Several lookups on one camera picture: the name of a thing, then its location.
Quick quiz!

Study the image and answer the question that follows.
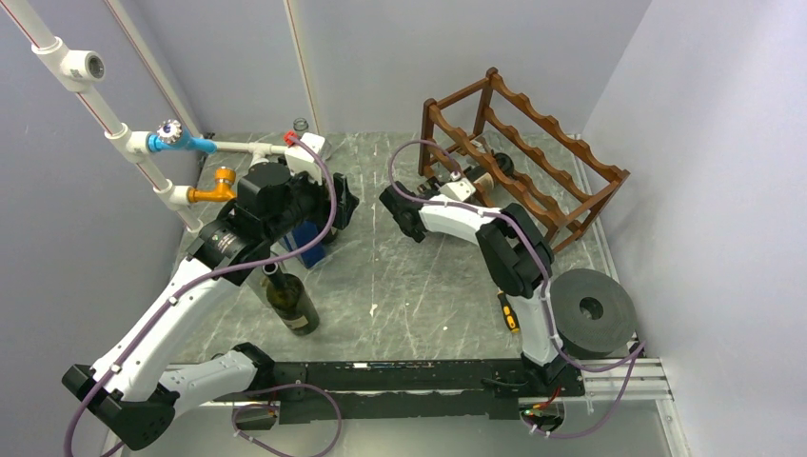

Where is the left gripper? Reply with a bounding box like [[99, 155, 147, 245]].
[[264, 163, 359, 244]]

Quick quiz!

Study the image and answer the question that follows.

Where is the labelled dark wine bottle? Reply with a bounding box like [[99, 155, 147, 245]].
[[463, 151, 516, 193]]

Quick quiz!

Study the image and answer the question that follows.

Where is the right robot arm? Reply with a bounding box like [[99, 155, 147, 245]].
[[380, 182, 567, 395]]

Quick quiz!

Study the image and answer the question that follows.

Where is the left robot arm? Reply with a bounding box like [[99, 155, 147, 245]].
[[62, 162, 359, 450]]

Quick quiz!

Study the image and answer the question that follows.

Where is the dark green wine bottle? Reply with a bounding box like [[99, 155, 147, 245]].
[[321, 228, 339, 246]]

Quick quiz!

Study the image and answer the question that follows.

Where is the blue square bottle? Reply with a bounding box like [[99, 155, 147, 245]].
[[284, 220, 327, 270]]

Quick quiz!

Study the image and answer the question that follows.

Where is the clear tall empty bottle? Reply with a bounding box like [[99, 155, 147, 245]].
[[292, 117, 309, 137]]

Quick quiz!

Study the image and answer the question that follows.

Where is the wooden wine rack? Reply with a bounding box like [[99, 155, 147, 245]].
[[421, 68, 630, 253]]

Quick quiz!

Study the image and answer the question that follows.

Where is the orange brass tap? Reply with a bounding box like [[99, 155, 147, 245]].
[[186, 167, 236, 204]]

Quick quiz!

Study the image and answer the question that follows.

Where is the yellow black screwdriver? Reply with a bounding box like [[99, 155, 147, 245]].
[[497, 290, 521, 333]]

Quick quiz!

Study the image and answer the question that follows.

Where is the blue tap valve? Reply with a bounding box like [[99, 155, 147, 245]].
[[147, 119, 218, 154]]

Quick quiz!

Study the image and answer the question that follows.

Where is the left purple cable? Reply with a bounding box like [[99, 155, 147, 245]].
[[61, 135, 344, 457]]

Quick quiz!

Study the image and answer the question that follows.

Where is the purple cable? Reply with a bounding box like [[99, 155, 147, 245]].
[[61, 135, 344, 457], [387, 139, 647, 441]]

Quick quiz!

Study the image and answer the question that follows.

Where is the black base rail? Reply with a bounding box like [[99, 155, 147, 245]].
[[220, 358, 595, 425]]

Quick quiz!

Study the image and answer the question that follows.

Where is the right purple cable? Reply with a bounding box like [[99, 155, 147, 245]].
[[387, 139, 647, 441]]

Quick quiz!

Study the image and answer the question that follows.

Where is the white pvc pipe frame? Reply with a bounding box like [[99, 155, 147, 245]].
[[1, 1, 335, 233]]

